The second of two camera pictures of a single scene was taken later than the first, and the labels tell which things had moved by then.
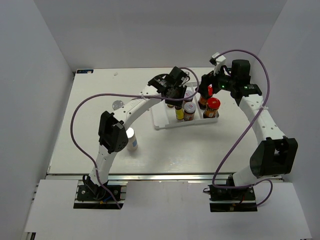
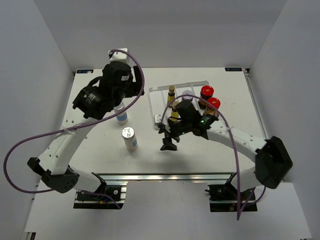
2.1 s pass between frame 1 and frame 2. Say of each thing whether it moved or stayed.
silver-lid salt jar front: stayed
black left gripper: moved
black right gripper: moved
